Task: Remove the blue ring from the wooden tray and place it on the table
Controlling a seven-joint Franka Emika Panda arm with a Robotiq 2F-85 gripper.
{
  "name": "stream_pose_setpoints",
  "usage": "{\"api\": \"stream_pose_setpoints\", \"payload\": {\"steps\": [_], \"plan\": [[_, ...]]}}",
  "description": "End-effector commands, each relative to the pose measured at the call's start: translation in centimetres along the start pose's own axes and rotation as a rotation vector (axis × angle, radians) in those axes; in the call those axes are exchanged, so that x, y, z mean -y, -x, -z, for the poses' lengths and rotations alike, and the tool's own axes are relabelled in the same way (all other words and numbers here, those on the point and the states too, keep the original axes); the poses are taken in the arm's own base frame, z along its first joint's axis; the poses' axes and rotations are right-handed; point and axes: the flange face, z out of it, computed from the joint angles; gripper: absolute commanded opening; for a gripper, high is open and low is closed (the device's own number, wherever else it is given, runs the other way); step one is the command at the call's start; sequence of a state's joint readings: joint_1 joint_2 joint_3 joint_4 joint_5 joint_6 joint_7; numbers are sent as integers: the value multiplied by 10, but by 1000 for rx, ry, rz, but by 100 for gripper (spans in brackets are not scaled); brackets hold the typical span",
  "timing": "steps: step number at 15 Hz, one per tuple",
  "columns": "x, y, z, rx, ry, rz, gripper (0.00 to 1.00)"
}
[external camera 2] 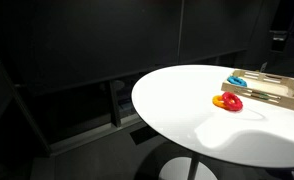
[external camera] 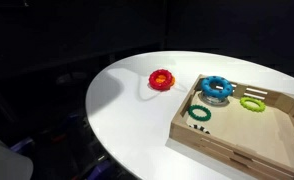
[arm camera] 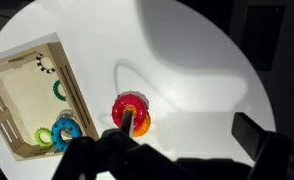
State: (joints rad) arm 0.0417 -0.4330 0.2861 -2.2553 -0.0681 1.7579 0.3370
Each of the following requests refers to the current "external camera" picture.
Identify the wooden slatted tray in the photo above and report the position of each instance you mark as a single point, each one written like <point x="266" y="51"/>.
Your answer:
<point x="253" y="133"/>

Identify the grey metal ring base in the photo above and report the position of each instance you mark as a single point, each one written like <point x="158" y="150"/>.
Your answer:
<point x="212" y="101"/>

